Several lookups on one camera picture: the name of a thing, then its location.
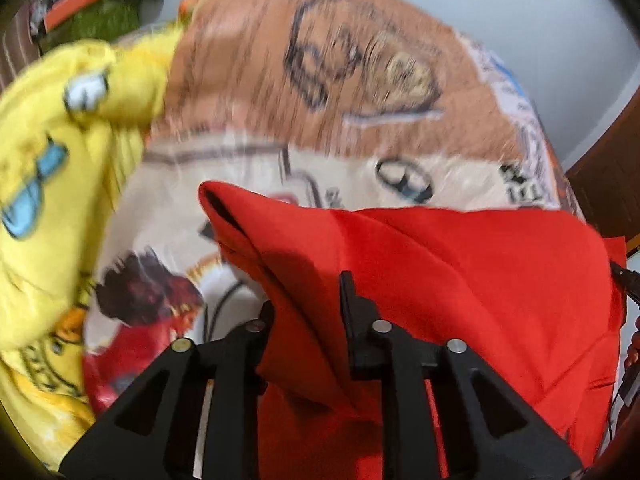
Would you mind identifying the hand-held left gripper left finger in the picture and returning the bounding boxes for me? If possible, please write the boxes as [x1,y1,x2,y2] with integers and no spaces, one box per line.
[57,301,276,480]

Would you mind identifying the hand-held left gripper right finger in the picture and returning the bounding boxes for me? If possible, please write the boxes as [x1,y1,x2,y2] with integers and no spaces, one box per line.
[339,270,584,480]

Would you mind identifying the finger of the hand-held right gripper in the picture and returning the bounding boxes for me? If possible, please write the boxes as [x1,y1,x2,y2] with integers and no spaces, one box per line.
[608,260,640,307]

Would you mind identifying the red zip jacket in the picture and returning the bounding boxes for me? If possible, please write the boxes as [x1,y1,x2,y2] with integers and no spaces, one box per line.
[198,180,629,480]

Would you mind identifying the printed bed sheet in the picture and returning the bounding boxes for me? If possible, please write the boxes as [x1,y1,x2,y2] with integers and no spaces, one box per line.
[81,125,587,417]

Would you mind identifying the yellow cartoon blanket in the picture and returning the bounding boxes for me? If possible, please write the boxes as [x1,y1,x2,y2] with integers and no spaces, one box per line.
[0,24,187,472]

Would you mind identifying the brown printed folded quilt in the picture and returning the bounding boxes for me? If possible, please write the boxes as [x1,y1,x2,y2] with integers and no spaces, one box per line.
[149,0,566,211]

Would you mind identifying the green patterned cover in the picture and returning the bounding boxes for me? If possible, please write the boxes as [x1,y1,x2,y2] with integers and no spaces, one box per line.
[39,0,152,57]

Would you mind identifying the striped brown curtain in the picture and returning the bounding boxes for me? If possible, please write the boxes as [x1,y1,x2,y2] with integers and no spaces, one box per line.
[0,15,38,92]

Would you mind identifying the orange box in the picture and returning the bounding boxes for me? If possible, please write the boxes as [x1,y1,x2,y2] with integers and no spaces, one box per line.
[42,0,104,34]

